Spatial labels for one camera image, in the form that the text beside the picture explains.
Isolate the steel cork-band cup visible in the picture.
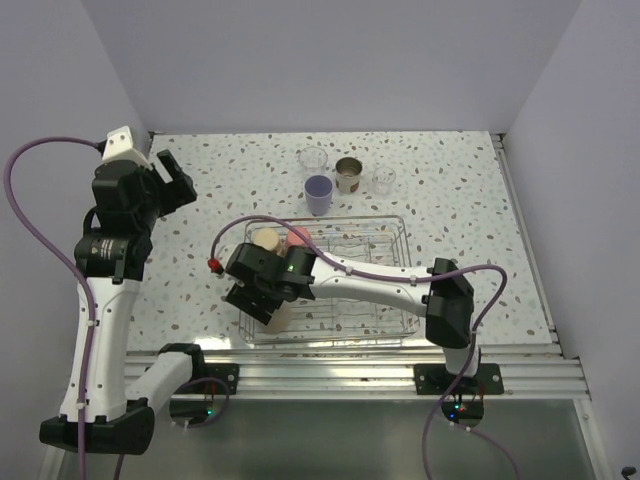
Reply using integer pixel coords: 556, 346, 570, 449
252, 228, 283, 256
335, 157, 363, 194

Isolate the tall beige cup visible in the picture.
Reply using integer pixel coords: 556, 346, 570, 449
264, 303, 293, 335

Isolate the coral red plastic cup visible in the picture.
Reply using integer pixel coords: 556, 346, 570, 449
285, 227, 311, 248

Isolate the purple plastic cup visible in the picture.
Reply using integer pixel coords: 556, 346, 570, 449
304, 175, 333, 216

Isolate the large clear glass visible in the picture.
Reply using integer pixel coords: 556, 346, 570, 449
298, 146, 328, 178

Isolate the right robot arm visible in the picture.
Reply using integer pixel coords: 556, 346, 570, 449
218, 243, 481, 393

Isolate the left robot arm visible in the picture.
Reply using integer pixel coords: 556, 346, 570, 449
40, 150, 208, 455

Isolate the small clear glass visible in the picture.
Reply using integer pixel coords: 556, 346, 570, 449
372, 166, 396, 195

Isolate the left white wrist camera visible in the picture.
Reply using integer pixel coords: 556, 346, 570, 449
102, 126, 151, 170

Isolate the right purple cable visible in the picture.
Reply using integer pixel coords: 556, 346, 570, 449
209, 214, 524, 480

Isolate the purple cable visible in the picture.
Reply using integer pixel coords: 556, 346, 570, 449
209, 214, 524, 480
2, 136, 126, 480

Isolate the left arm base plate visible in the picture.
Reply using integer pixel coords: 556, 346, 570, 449
171, 363, 240, 396

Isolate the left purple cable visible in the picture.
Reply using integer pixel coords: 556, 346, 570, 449
2, 136, 126, 480

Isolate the wire dish rack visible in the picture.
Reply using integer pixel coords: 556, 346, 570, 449
239, 216, 420, 347

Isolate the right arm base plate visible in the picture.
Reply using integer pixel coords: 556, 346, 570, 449
413, 363, 505, 396

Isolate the aluminium rail frame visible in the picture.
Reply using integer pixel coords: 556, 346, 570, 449
125, 131, 608, 479

